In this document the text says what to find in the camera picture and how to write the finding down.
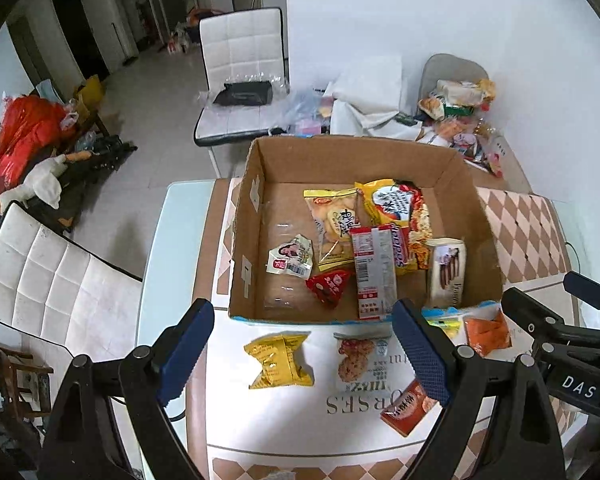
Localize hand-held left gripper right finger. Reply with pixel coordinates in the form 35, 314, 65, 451
390, 297, 566, 480

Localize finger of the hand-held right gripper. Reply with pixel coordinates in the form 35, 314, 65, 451
501, 287, 581, 356
562, 271, 600, 311

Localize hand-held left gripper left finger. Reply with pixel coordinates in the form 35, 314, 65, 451
37, 297, 216, 480

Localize orange snack packet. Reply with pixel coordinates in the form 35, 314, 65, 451
464, 307, 512, 358

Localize white chocolate biscuit box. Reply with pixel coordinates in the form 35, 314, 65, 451
422, 237, 468, 310

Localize red white snack box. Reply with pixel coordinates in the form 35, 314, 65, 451
349, 224, 411, 321

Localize red triangular packet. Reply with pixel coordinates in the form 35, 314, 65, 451
305, 268, 355, 309

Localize small white pink packet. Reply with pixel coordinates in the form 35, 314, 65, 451
266, 234, 313, 280

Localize yellow instant noodle packet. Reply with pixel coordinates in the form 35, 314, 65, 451
355, 179, 433, 276

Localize yellow cracker packet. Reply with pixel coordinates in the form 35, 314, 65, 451
302, 187, 368, 273

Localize cardboard box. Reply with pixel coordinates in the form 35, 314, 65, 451
228, 135, 505, 325

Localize pile of assorted snacks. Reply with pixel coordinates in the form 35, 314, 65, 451
417, 77, 511, 178

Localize colourful candy packet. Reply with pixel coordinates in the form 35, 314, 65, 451
422, 307, 473, 341

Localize red snack sachet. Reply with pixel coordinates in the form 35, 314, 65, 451
380, 379, 441, 437

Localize white cookie packet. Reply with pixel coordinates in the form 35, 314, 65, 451
332, 332, 406, 395

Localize yellow snack packet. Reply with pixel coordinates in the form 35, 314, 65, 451
243, 331, 315, 391

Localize white quilted chair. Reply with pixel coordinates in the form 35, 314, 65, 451
193, 7, 291, 148
0, 200, 143, 376

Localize brown wooden stool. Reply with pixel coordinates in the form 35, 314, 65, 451
0, 335, 53, 421

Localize white goose plush toy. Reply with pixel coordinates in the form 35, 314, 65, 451
0, 152, 71, 218

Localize black bag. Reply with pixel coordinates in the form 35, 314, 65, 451
212, 80, 276, 107

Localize clear plastic bag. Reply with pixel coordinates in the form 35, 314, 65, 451
277, 87, 336, 136

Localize white cloth bag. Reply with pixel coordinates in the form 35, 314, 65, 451
325, 55, 421, 141

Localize red plastic bag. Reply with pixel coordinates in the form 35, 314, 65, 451
0, 96, 78, 188

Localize yellow paper bag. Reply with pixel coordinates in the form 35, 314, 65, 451
72, 75, 106, 116

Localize white plastic bags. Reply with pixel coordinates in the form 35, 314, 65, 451
167, 20, 201, 56

